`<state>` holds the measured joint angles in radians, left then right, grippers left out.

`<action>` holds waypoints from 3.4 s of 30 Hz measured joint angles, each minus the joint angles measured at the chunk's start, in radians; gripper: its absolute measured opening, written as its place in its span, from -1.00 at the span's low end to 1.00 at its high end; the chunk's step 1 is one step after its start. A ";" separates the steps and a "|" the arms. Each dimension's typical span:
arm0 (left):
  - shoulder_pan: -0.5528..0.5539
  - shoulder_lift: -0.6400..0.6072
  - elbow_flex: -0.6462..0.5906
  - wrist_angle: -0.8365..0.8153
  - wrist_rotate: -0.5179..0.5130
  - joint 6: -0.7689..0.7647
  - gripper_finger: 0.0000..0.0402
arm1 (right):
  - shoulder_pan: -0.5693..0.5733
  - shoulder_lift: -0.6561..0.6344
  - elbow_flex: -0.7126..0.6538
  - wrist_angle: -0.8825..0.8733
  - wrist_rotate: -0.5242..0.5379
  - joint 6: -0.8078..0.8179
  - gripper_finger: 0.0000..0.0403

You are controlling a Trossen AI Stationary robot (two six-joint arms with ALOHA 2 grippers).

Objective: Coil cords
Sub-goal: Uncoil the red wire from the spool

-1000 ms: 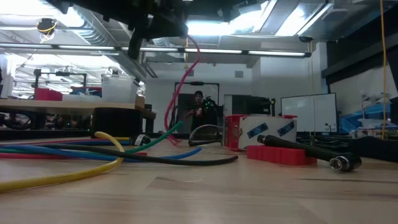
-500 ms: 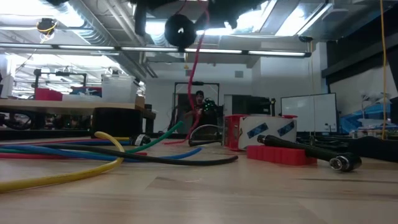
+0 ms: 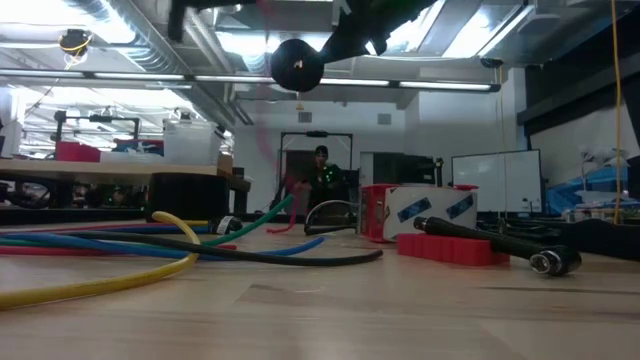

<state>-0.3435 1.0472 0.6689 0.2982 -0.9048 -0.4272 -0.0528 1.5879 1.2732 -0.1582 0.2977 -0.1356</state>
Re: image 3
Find yellow hanging extension cord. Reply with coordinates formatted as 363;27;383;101
609;0;625;225

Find black gantry frame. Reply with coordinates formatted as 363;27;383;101
52;109;142;142
276;130;355;212

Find red socket bit holder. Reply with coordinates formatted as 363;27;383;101
396;231;512;268

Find thin red wire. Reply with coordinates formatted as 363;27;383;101
264;177;312;236

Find clear plastic storage container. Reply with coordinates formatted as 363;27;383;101
162;118;225;167

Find blue tarp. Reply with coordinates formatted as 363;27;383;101
546;166;632;215

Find black and yellow cord reel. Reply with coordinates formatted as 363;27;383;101
56;28;95;66

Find black and white cabinet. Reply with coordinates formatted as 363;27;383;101
358;150;445;187

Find black ratchet wrench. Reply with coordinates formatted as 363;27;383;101
412;215;584;278

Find thick red cable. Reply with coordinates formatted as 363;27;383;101
0;222;239;257

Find red storage box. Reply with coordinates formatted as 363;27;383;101
54;140;102;163

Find black wire spool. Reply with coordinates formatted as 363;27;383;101
269;38;326;94

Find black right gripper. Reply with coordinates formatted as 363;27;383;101
319;0;389;65

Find red dispenser with clear tape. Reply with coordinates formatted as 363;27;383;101
357;182;480;244

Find blue cable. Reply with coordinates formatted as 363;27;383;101
0;227;327;263

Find black cable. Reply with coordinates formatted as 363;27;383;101
47;229;385;268

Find whiteboard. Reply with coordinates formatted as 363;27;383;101
451;148;544;214

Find person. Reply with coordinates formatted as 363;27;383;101
306;144;347;207

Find green cable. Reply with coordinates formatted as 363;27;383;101
0;193;297;250

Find long linear ceiling light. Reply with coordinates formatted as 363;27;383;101
0;68;502;94

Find wooden workbench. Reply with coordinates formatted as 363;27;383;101
0;157;252;225

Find white label cable tie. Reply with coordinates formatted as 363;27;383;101
208;215;245;236

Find black-framed clear safety glasses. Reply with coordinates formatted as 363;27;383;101
303;198;359;237

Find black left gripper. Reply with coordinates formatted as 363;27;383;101
167;0;261;43

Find yellow cable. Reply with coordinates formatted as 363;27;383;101
0;210;202;311

